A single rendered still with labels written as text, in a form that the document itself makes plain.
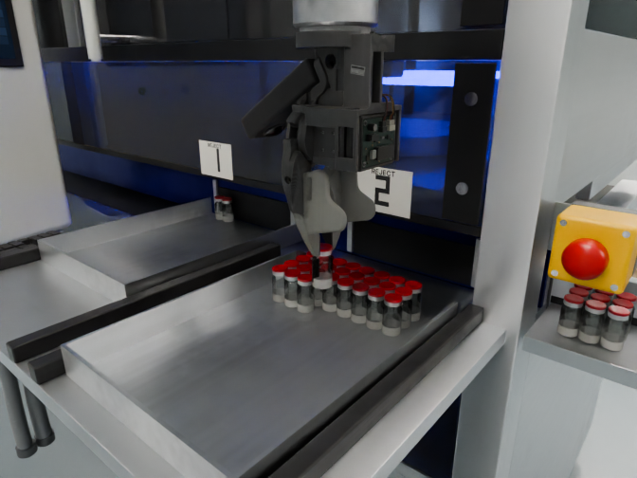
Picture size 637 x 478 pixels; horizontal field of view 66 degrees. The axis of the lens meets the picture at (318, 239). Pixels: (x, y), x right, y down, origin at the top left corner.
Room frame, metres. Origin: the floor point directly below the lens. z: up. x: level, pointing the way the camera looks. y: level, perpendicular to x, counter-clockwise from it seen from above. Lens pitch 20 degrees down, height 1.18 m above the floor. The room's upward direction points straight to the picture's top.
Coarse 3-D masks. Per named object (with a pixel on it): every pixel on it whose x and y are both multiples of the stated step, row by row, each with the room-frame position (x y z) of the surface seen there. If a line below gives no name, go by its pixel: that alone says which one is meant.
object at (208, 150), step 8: (200, 144) 0.86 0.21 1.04; (208, 144) 0.85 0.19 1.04; (216, 144) 0.83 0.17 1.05; (224, 144) 0.82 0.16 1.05; (200, 152) 0.86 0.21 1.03; (208, 152) 0.85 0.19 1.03; (224, 152) 0.82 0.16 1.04; (208, 160) 0.85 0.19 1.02; (216, 160) 0.84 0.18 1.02; (224, 160) 0.82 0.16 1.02; (208, 168) 0.85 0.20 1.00; (216, 168) 0.84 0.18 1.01; (224, 168) 0.82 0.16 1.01; (224, 176) 0.83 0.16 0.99; (232, 176) 0.81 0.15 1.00
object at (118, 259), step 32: (128, 224) 0.84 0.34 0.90; (160, 224) 0.89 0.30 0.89; (192, 224) 0.90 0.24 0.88; (224, 224) 0.90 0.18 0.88; (64, 256) 0.66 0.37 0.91; (96, 256) 0.73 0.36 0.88; (128, 256) 0.73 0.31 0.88; (160, 256) 0.73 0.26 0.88; (192, 256) 0.73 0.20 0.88; (224, 256) 0.68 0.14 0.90; (96, 288) 0.61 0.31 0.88; (128, 288) 0.56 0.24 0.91
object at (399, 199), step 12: (384, 168) 0.62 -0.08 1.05; (360, 180) 0.64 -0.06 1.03; (372, 180) 0.63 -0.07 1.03; (384, 180) 0.62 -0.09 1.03; (396, 180) 0.61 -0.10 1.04; (408, 180) 0.60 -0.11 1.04; (372, 192) 0.63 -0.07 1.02; (396, 192) 0.61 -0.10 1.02; (408, 192) 0.60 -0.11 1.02; (396, 204) 0.61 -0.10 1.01; (408, 204) 0.60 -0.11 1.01; (408, 216) 0.60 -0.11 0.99
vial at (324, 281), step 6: (324, 252) 0.47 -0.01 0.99; (330, 252) 0.47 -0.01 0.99; (318, 258) 0.47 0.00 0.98; (324, 258) 0.47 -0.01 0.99; (330, 258) 0.48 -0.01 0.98; (318, 264) 0.47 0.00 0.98; (324, 264) 0.47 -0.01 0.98; (330, 264) 0.47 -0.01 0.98; (318, 270) 0.47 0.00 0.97; (324, 270) 0.47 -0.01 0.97; (330, 270) 0.47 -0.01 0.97; (318, 276) 0.47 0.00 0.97; (324, 276) 0.47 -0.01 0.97; (330, 276) 0.47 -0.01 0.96; (312, 282) 0.48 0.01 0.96; (318, 282) 0.47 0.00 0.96; (324, 282) 0.47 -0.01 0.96; (330, 282) 0.47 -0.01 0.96; (318, 288) 0.47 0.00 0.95; (324, 288) 0.47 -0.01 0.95
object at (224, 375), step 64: (128, 320) 0.47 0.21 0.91; (192, 320) 0.53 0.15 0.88; (256, 320) 0.53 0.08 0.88; (320, 320) 0.53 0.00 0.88; (448, 320) 0.49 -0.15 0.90; (128, 384) 0.40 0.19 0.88; (192, 384) 0.40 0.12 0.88; (256, 384) 0.40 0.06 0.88; (320, 384) 0.40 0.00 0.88; (192, 448) 0.28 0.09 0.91; (256, 448) 0.32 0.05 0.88
